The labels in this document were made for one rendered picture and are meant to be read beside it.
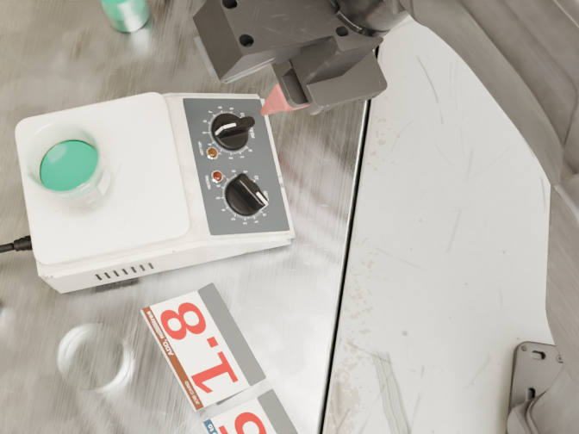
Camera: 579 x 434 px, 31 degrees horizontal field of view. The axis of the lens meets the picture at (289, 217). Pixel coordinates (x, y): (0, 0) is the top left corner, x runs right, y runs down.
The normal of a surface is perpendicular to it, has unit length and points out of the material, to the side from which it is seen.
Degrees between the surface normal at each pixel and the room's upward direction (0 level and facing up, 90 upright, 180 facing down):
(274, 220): 30
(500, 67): 87
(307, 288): 0
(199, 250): 90
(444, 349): 0
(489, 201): 0
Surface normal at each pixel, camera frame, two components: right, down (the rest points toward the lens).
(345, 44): 0.47, -0.31
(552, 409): -0.93, 0.32
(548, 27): -0.17, -0.59
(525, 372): -0.01, -0.27
